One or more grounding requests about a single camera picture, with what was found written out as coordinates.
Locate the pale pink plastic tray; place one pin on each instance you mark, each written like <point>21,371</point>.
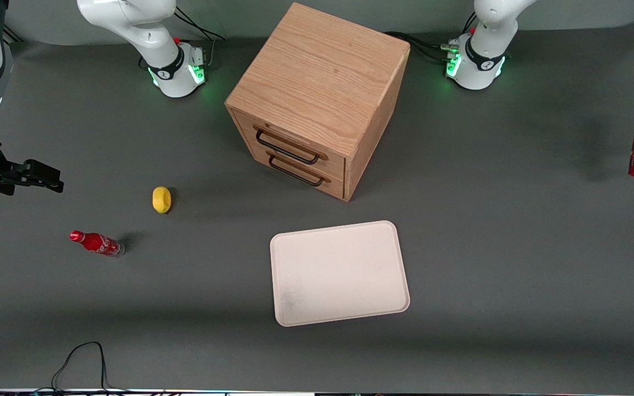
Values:
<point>339,275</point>

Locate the yellow lemon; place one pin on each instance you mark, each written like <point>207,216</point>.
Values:
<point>161,199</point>

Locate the aluminium frame rail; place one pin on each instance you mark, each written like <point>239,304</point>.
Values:
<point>11,34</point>

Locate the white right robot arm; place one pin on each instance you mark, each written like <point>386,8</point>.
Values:
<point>146,33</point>

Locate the dark grey table mat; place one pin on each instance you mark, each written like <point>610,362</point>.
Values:
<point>515,247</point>

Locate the wooden drawer cabinet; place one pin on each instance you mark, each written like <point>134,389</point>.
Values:
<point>317,77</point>

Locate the red cola bottle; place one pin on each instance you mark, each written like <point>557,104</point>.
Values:
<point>97,242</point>

